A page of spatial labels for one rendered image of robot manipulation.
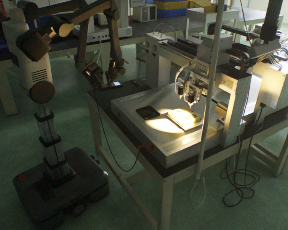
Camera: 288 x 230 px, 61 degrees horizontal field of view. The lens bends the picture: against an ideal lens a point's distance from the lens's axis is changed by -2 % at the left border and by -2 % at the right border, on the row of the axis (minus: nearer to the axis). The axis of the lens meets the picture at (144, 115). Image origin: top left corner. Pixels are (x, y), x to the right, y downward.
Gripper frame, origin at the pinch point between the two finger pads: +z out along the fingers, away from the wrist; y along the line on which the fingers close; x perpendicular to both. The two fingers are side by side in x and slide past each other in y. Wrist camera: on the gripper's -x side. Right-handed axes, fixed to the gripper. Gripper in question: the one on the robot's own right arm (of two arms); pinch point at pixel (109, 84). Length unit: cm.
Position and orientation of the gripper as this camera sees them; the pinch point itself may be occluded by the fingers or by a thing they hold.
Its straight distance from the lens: 200.9
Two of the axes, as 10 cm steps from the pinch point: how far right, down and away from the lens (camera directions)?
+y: -4.3, -4.9, 7.6
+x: -8.7, 0.0, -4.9
